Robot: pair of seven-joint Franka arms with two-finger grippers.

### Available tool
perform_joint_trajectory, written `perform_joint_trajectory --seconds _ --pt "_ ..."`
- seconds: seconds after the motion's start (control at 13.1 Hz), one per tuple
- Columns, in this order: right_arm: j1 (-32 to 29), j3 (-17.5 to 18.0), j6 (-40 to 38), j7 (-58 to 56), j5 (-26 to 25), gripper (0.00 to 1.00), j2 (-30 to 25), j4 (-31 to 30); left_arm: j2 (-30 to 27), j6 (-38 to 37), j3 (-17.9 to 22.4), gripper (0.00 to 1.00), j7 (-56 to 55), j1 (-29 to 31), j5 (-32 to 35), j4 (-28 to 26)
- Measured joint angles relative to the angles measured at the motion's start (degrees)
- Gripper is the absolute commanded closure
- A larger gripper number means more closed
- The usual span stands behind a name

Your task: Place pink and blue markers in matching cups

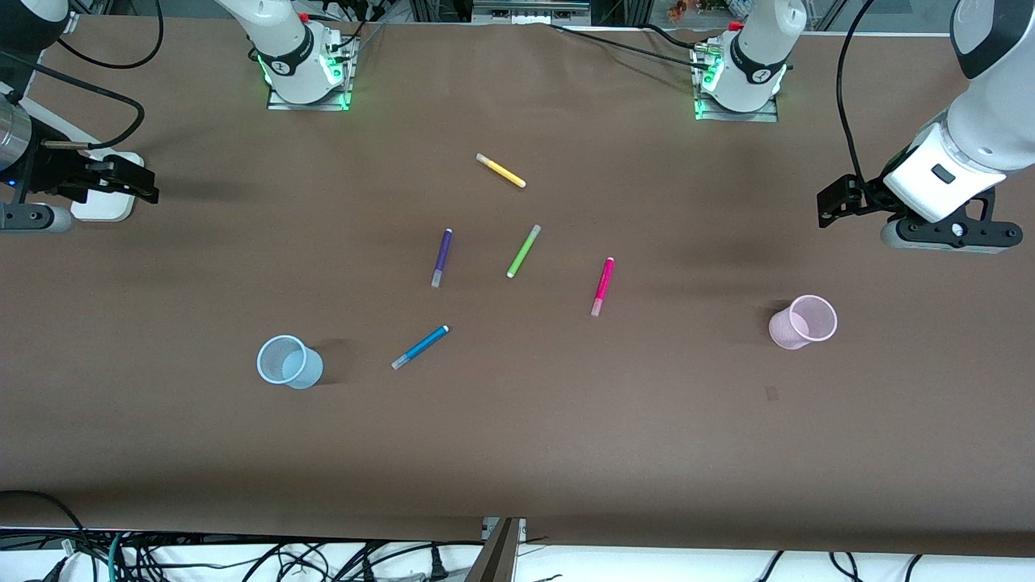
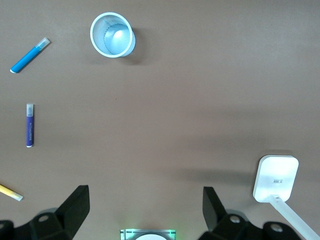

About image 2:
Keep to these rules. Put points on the translucent blue plastic cup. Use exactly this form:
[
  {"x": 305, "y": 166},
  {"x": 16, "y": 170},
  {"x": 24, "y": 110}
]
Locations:
[{"x": 117, "y": 37}]

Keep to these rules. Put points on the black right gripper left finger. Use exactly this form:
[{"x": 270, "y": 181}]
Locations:
[{"x": 62, "y": 222}]

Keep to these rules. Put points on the purple marker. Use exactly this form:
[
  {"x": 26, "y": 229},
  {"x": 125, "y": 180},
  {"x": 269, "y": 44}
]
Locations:
[{"x": 30, "y": 127}]

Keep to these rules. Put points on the white desk lamp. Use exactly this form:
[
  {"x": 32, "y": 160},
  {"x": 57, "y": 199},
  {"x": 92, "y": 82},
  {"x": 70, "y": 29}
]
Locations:
[{"x": 275, "y": 175}]

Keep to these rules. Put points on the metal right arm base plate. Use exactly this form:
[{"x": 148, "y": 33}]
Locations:
[{"x": 125, "y": 233}]

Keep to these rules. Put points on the blue marker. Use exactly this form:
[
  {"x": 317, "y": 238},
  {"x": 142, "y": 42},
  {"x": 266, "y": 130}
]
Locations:
[{"x": 27, "y": 56}]

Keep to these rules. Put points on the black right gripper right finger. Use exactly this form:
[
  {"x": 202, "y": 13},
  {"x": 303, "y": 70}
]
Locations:
[{"x": 225, "y": 225}]

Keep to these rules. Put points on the yellow marker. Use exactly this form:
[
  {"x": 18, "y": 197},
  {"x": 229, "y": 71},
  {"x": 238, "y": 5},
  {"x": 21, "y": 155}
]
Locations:
[{"x": 7, "y": 191}]

